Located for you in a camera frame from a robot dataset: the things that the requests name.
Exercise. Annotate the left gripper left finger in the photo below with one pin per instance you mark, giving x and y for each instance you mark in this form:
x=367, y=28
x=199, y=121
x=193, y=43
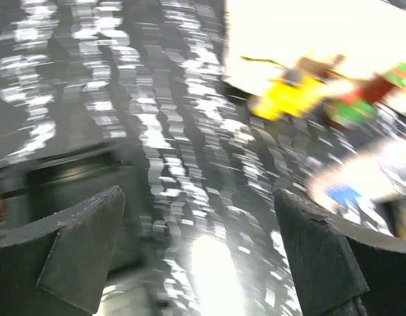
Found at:
x=58, y=265

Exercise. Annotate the cream printed cloth bag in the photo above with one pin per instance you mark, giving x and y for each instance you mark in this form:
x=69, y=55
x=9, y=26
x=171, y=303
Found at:
x=263, y=36

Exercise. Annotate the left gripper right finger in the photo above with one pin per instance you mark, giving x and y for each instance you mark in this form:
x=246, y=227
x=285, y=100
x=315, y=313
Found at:
x=339, y=267

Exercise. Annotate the yellow label bottle brown cap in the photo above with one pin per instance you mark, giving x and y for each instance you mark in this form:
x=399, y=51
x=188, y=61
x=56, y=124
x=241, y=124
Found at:
x=298, y=90

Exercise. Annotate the black compartment organizer tray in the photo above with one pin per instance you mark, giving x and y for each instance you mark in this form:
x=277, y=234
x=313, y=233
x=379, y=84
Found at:
x=32, y=190

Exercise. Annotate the sago jar silver lid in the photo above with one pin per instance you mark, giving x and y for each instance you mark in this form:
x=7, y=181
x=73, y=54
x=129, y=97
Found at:
x=377, y=173

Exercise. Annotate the tall green label sauce bottle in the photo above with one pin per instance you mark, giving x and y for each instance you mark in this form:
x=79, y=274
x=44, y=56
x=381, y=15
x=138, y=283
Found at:
x=357, y=106

